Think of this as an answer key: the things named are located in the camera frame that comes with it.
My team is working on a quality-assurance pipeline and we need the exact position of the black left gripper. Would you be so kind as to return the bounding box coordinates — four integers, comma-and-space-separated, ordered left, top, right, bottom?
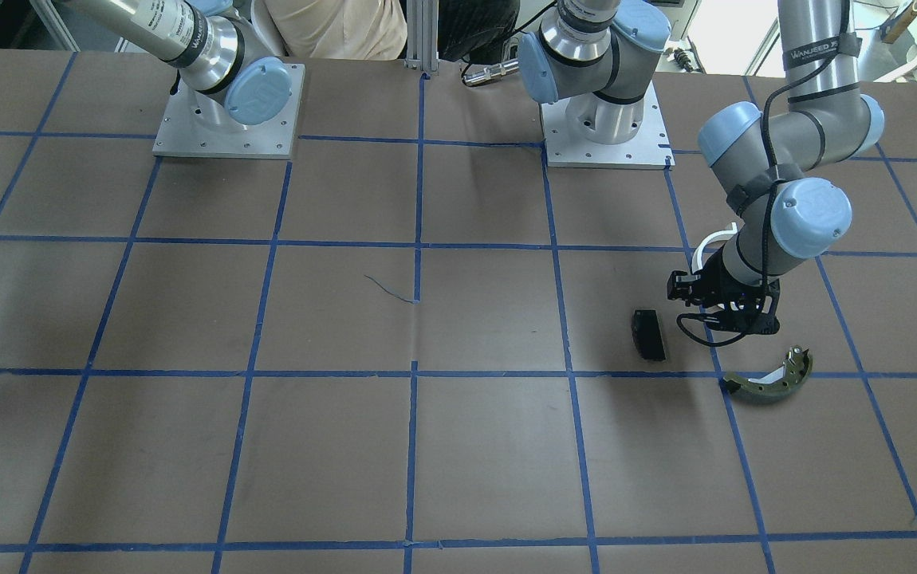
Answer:
667, 254, 780, 336

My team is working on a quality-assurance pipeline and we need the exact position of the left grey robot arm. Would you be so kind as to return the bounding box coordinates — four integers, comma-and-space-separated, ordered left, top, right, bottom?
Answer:
517, 1, 885, 342

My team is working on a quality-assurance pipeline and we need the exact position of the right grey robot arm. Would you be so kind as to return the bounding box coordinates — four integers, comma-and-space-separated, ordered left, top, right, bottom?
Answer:
71, 1, 292, 126

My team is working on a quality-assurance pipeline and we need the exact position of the black brake pad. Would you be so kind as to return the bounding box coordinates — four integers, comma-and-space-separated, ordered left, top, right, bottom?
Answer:
631, 309, 667, 362

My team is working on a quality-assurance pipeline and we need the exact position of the green brake shoe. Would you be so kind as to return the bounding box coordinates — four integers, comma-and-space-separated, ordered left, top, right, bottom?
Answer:
722, 346, 813, 404

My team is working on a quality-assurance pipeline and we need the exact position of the person in beige shirt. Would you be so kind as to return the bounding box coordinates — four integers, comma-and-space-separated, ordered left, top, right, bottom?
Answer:
264, 1, 407, 61

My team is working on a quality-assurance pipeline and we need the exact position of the white curved plastic bracket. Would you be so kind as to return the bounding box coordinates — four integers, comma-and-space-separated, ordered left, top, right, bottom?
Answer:
691, 225, 738, 275

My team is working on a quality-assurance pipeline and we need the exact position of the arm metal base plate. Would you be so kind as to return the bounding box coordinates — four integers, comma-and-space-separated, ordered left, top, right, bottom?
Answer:
540, 85, 675, 170
152, 63, 306, 160

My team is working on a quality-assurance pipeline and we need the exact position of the aluminium frame post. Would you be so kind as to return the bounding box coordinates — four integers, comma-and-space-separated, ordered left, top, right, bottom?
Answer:
404, 0, 439, 77

